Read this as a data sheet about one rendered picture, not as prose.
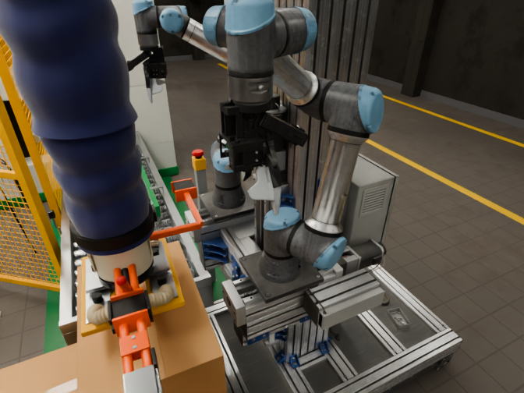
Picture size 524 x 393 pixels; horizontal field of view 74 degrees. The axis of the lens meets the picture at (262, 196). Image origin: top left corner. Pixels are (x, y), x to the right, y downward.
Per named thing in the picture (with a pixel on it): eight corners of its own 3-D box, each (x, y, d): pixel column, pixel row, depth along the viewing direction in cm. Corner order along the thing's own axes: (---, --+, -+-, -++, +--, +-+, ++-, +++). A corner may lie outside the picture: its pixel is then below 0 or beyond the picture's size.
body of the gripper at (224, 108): (220, 160, 67) (215, 97, 61) (260, 152, 70) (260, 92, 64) (235, 177, 61) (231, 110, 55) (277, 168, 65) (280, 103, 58)
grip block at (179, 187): (171, 192, 144) (170, 182, 141) (192, 188, 147) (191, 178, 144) (176, 202, 137) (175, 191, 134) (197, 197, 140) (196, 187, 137)
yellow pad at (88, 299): (83, 261, 123) (79, 250, 121) (112, 254, 127) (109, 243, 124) (82, 338, 97) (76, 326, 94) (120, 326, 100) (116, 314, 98)
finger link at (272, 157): (266, 190, 65) (254, 146, 65) (274, 189, 66) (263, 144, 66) (275, 187, 61) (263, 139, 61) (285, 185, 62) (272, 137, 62)
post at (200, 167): (205, 277, 263) (191, 156, 211) (214, 274, 265) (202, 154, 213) (208, 283, 258) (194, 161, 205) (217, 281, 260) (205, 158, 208)
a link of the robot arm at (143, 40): (135, 35, 128) (138, 32, 135) (137, 48, 130) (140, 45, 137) (156, 34, 129) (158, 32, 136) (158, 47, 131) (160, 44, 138)
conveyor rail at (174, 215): (136, 148, 368) (132, 131, 358) (141, 147, 370) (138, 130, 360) (203, 303, 190) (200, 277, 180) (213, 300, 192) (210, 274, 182)
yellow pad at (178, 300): (138, 247, 130) (136, 237, 127) (165, 241, 133) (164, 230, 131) (152, 316, 103) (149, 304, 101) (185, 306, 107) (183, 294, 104)
